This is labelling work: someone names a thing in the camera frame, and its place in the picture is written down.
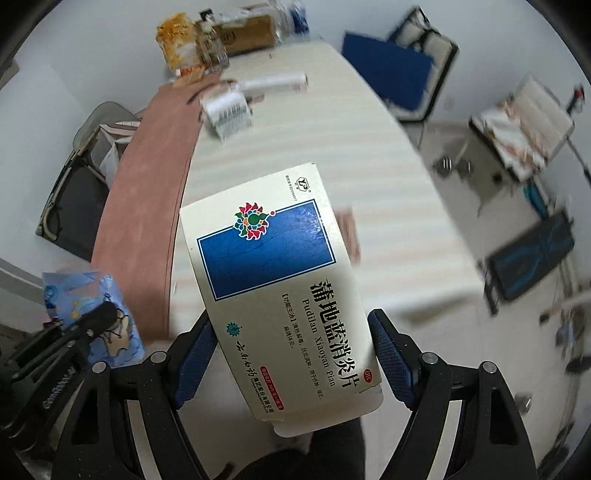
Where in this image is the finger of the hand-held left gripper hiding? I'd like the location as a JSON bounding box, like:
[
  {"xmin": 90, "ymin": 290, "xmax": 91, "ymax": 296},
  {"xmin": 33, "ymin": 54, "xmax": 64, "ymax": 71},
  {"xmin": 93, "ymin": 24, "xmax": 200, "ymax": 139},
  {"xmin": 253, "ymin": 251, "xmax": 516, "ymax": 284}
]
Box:
[{"xmin": 65, "ymin": 300, "xmax": 119, "ymax": 344}]

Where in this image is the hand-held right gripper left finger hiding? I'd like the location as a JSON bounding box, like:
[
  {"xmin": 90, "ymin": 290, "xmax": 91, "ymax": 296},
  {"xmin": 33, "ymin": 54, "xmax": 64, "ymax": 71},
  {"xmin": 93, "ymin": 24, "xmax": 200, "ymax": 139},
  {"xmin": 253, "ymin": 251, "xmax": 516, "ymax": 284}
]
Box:
[{"xmin": 53, "ymin": 318, "xmax": 218, "ymax": 480}]

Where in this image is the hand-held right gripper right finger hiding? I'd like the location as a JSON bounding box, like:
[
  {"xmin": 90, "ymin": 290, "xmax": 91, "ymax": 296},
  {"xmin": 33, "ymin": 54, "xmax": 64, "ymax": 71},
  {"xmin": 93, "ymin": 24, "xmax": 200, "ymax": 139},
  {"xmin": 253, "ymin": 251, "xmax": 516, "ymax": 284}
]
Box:
[{"xmin": 367, "ymin": 309, "xmax": 539, "ymax": 480}]

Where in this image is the blue packet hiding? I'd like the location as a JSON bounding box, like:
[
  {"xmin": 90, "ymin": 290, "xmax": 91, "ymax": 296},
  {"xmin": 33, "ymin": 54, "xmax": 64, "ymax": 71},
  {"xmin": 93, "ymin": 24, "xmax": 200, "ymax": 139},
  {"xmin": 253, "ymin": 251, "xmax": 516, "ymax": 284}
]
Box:
[{"xmin": 42, "ymin": 270, "xmax": 146, "ymax": 367}]

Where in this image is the white medicine box blue panel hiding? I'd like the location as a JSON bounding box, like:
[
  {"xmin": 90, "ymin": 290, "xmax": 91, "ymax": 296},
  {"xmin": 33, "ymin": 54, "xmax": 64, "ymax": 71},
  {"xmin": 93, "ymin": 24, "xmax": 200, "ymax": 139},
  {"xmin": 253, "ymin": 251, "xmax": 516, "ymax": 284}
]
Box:
[{"xmin": 179, "ymin": 162, "xmax": 384, "ymax": 438}]

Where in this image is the pink towel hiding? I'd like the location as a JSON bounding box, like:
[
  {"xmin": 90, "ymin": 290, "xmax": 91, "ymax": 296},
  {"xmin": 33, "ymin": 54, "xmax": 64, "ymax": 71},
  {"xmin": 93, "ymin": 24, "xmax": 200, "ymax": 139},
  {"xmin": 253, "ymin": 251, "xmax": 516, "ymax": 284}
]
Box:
[{"xmin": 92, "ymin": 74, "xmax": 232, "ymax": 344}]

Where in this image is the dark folding cot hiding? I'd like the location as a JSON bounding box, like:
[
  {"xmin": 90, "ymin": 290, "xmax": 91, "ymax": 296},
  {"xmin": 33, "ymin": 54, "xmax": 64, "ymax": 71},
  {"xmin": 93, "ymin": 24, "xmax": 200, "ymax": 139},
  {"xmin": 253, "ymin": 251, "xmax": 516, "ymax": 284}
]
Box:
[{"xmin": 37, "ymin": 124, "xmax": 112, "ymax": 264}]

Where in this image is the person's dark fleece clothing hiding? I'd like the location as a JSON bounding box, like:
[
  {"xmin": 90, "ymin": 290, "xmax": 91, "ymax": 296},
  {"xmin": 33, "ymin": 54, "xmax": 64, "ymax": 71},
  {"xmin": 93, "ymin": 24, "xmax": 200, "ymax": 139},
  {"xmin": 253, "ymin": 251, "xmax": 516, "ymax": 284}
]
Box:
[{"xmin": 240, "ymin": 413, "xmax": 370, "ymax": 480}]

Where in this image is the white garment on chair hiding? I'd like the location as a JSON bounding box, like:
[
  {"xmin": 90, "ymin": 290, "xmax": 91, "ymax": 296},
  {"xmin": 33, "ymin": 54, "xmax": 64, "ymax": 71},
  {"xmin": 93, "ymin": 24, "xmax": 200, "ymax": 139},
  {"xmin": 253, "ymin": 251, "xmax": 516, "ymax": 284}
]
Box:
[{"xmin": 99, "ymin": 117, "xmax": 141, "ymax": 185}]

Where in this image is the black and blue chair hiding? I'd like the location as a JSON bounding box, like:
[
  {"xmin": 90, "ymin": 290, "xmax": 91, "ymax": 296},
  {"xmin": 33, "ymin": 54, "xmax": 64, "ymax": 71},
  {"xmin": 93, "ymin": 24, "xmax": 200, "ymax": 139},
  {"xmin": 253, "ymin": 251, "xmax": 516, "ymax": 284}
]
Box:
[{"xmin": 478, "ymin": 210, "xmax": 575, "ymax": 305}]

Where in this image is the grey chair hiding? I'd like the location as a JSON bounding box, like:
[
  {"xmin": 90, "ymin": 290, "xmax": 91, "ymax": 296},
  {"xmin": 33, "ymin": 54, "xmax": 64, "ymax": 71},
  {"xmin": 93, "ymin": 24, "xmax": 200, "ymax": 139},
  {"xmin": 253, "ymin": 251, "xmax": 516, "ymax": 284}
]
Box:
[{"xmin": 74, "ymin": 102, "xmax": 139, "ymax": 185}]

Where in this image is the metal dumbbell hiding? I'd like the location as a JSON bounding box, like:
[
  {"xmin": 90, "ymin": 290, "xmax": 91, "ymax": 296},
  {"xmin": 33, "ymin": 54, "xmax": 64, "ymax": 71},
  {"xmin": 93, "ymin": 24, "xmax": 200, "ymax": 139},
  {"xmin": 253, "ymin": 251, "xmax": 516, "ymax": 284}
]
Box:
[{"xmin": 431, "ymin": 154, "xmax": 472, "ymax": 178}]

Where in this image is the blue item under chair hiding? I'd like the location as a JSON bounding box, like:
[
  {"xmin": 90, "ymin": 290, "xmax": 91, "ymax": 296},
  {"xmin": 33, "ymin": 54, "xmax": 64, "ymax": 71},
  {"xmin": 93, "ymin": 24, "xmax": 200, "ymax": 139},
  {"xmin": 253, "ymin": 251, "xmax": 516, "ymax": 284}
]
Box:
[{"xmin": 524, "ymin": 180, "xmax": 552, "ymax": 217}]

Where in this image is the striped tablecloth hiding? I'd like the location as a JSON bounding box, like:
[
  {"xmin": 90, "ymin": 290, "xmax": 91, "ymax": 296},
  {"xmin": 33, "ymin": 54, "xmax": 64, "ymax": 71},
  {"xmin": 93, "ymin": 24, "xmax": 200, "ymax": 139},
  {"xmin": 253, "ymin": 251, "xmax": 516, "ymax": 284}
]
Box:
[{"xmin": 166, "ymin": 41, "xmax": 481, "ymax": 342}]

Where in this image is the green and white medicine box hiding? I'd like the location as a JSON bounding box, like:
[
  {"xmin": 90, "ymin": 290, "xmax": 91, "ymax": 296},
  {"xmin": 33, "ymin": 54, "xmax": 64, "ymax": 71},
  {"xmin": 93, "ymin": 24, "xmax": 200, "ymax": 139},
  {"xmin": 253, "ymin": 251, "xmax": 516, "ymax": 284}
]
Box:
[{"xmin": 201, "ymin": 83, "xmax": 254, "ymax": 139}]

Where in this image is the beige cloth bag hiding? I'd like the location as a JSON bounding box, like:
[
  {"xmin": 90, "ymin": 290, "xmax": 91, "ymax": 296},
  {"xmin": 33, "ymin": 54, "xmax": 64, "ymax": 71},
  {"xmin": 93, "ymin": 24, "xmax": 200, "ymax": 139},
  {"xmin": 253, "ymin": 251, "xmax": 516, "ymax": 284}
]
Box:
[{"xmin": 480, "ymin": 104, "xmax": 550, "ymax": 181}]

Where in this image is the orange packet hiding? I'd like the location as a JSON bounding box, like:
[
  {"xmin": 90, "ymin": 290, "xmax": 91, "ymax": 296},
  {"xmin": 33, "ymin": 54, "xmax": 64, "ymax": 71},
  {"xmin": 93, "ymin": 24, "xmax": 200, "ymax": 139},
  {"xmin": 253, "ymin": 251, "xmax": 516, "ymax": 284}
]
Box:
[{"xmin": 171, "ymin": 69, "xmax": 206, "ymax": 88}]

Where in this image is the long white box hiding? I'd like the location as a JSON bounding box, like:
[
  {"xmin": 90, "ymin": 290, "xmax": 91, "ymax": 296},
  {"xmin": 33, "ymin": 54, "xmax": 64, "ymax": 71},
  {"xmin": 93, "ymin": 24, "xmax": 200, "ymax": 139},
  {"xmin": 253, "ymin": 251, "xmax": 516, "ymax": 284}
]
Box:
[{"xmin": 233, "ymin": 71, "xmax": 309, "ymax": 95}]

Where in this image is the white padded chair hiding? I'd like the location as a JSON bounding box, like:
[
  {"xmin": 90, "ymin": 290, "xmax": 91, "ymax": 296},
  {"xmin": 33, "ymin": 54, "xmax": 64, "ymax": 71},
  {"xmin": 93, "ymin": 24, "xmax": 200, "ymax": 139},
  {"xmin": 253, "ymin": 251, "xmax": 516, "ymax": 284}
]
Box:
[{"xmin": 468, "ymin": 74, "xmax": 575, "ymax": 217}]

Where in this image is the yellow snack bag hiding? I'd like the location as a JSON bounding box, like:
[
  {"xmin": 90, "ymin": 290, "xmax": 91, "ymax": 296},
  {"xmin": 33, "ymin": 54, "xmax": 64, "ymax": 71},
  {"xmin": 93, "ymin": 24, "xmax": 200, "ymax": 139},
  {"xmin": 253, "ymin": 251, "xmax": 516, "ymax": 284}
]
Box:
[{"xmin": 156, "ymin": 14, "xmax": 199, "ymax": 70}]

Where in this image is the blue cushion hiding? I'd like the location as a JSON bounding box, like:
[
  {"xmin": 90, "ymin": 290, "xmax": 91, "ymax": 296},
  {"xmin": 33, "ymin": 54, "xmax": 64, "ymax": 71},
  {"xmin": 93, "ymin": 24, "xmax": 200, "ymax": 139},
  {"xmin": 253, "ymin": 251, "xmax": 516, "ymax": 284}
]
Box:
[{"xmin": 342, "ymin": 31, "xmax": 435, "ymax": 112}]

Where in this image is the clear glass bottle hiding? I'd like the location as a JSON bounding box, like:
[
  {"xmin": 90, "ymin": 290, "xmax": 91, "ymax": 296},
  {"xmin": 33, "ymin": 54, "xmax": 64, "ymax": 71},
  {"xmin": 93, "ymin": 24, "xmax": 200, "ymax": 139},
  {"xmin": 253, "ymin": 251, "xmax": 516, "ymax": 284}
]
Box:
[{"xmin": 198, "ymin": 21, "xmax": 232, "ymax": 70}]

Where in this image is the chair with blue cushion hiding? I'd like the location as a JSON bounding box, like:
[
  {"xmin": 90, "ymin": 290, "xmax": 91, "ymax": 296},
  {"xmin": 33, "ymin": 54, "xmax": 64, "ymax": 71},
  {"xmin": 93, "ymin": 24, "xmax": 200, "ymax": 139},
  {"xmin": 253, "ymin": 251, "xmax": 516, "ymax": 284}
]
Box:
[{"xmin": 385, "ymin": 6, "xmax": 460, "ymax": 123}]

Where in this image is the black exercise bar red knob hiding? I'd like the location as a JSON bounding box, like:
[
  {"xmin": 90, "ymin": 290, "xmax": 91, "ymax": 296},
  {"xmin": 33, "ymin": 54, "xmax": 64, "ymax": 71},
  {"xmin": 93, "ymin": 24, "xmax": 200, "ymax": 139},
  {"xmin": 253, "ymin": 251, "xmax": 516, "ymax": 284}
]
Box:
[{"xmin": 570, "ymin": 83, "xmax": 591, "ymax": 185}]

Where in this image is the tall clear bottle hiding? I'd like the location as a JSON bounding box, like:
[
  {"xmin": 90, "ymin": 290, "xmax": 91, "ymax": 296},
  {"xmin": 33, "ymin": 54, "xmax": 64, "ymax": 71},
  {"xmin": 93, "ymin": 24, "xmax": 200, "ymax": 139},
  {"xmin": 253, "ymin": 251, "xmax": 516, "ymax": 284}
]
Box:
[{"xmin": 272, "ymin": 0, "xmax": 289, "ymax": 42}]

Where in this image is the water bottle with blue label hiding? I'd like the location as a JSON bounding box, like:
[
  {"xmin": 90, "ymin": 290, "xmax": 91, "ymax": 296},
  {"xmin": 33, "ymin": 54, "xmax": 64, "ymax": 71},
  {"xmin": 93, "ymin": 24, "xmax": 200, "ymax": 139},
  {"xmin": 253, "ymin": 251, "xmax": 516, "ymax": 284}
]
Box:
[{"xmin": 288, "ymin": 0, "xmax": 311, "ymax": 38}]

